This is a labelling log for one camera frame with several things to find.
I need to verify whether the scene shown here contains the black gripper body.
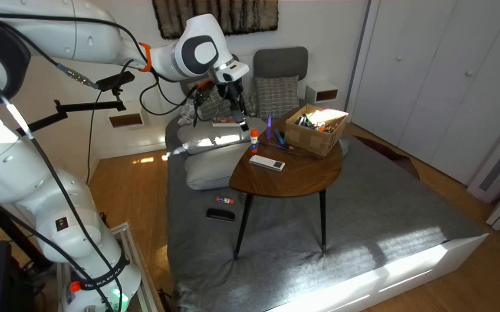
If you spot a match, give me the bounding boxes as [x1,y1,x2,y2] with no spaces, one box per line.
[217,78,246,107]

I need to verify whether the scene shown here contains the white small box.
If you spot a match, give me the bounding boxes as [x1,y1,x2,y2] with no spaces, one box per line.
[248,154,286,173]

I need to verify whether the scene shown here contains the large glue stick orange cap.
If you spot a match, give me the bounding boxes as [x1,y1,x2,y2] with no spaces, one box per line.
[248,127,260,154]

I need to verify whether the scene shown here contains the patterned grey cushion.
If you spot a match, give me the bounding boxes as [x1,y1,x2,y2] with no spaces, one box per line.
[255,75,302,120]

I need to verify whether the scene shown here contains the white pillow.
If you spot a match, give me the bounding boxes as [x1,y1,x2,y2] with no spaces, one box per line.
[173,118,263,156]

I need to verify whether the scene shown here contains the blue marker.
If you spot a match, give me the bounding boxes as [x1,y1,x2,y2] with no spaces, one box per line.
[272,127,289,149]

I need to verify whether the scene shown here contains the grey chair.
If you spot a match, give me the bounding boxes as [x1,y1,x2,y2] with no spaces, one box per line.
[253,47,310,120]

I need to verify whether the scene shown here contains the grey pillow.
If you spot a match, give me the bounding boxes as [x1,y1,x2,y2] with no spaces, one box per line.
[182,142,251,192]

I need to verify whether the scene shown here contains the cardboard box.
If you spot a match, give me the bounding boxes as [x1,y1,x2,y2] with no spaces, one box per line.
[282,102,350,159]

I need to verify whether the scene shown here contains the white bedside shelf box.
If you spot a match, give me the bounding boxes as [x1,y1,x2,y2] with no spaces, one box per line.
[303,81,340,109]

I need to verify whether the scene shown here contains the wooden side table black legs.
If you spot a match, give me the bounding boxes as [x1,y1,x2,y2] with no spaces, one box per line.
[229,114,343,262]

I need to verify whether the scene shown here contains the grey bed cover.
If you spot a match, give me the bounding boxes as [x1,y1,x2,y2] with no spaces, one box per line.
[164,118,489,312]

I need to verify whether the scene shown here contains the white wardrobe doors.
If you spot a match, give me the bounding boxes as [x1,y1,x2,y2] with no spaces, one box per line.
[347,0,500,187]

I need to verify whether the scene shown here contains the black tripod stand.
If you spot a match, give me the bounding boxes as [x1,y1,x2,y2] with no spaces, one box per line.
[0,184,48,274]

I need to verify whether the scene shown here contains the dark wall hanging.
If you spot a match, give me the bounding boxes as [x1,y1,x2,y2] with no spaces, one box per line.
[151,0,281,40]

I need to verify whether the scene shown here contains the black camera on stand arm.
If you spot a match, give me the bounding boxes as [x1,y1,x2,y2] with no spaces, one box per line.
[26,69,137,133]

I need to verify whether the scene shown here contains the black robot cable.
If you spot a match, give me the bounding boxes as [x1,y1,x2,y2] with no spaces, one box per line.
[0,10,217,312]

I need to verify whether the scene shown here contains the white bed frame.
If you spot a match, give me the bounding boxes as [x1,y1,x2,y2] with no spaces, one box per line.
[265,232,489,312]

